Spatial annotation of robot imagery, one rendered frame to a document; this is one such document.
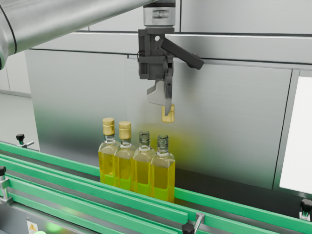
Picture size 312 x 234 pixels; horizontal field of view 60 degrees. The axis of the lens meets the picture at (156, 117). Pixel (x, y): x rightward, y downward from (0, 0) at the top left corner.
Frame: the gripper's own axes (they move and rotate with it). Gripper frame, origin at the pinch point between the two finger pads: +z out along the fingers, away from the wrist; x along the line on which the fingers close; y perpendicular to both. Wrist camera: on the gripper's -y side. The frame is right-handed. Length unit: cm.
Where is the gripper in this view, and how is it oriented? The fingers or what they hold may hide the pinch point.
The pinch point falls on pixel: (167, 108)
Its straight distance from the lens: 70.5
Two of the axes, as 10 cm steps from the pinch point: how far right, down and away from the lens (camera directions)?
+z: 0.1, 9.4, 3.4
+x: 0.6, 3.4, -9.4
